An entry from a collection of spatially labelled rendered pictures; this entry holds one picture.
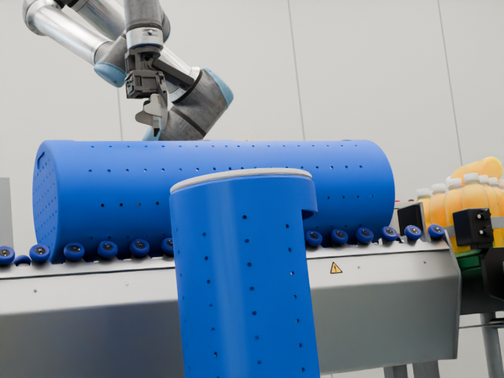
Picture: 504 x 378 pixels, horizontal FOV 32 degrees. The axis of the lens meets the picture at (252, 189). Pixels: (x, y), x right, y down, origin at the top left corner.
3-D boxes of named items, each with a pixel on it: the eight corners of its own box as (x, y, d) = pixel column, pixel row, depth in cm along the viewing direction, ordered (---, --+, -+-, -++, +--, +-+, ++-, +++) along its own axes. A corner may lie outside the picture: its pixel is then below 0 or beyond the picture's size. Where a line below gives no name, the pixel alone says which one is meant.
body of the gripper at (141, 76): (126, 102, 221) (122, 55, 223) (159, 102, 225) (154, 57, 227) (135, 92, 215) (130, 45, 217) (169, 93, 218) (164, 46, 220)
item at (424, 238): (400, 252, 249) (394, 208, 251) (407, 251, 250) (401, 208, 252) (421, 247, 240) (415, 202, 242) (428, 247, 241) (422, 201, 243)
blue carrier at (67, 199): (36, 272, 214) (28, 158, 220) (347, 252, 251) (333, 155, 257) (63, 252, 189) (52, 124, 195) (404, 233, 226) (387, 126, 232)
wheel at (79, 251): (61, 259, 193) (62, 252, 192) (65, 245, 197) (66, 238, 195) (82, 263, 194) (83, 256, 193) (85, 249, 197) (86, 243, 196)
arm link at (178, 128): (174, 173, 309) (134, 142, 306) (205, 135, 310) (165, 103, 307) (178, 175, 294) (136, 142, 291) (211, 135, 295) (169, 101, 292)
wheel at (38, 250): (26, 249, 193) (28, 242, 191) (47, 248, 194) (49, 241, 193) (30, 264, 189) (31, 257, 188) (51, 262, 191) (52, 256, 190)
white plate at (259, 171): (220, 165, 155) (220, 172, 154) (340, 169, 171) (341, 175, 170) (144, 195, 177) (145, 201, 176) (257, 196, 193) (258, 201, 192)
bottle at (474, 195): (494, 248, 241) (484, 181, 244) (496, 247, 234) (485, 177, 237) (468, 251, 242) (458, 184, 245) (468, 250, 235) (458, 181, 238)
